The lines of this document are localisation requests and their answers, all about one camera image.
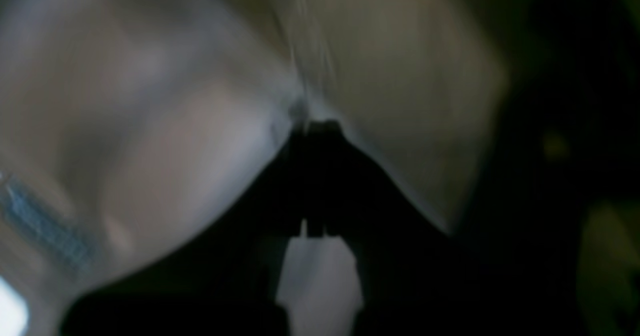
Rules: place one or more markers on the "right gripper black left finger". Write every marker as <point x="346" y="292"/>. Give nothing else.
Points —
<point x="224" y="281"/>

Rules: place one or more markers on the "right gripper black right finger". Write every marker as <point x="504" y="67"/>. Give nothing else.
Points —
<point x="418" y="281"/>

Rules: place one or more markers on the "grey T-shirt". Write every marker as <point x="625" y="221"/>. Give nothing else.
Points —
<point x="128" y="126"/>

